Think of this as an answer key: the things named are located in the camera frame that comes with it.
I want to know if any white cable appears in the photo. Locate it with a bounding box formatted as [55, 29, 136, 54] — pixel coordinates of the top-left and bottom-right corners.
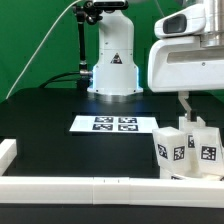
[4, 0, 168, 101]

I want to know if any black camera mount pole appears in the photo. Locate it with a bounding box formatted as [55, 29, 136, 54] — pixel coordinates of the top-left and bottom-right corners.
[73, 0, 102, 91]

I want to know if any white fiducial marker sheet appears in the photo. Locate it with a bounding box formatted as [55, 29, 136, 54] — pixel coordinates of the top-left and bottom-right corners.
[70, 115, 158, 134]

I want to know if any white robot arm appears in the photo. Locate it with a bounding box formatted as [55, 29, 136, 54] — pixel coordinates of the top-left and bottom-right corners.
[88, 0, 224, 121]

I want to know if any black cable at base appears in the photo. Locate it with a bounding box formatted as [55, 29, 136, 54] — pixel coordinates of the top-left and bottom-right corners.
[38, 71, 83, 90]

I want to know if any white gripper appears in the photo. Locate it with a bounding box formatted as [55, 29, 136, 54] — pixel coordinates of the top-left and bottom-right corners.
[148, 3, 224, 122]

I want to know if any white U-shaped boundary frame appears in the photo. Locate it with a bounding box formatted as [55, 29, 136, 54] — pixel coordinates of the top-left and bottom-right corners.
[0, 139, 224, 208]

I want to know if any white round stool seat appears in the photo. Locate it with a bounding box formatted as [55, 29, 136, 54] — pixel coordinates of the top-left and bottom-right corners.
[160, 168, 224, 181]

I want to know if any black camera on mount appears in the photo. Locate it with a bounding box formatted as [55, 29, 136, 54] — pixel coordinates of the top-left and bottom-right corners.
[93, 0, 128, 10]

